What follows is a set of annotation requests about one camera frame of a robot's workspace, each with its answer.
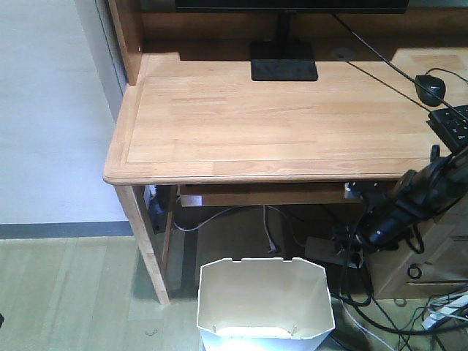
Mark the white plastic trash bin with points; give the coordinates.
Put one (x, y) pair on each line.
(264, 304)

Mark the black monitor with stand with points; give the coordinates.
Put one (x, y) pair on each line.
(283, 59)

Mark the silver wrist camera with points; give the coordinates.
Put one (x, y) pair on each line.
(360, 189)

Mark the black computer mouse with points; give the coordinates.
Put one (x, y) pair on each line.
(430, 90)

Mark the black keyboard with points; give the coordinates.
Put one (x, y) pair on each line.
(450, 126)

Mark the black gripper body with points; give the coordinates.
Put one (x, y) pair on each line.
(385, 222)

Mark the wooden desk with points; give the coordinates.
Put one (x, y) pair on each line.
(192, 116)

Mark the grey power strip under desk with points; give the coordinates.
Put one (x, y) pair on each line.
(329, 251)

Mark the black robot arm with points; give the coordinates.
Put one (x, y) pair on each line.
(417, 197)

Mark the white power strip on floor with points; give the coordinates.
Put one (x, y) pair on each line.
(436, 316)

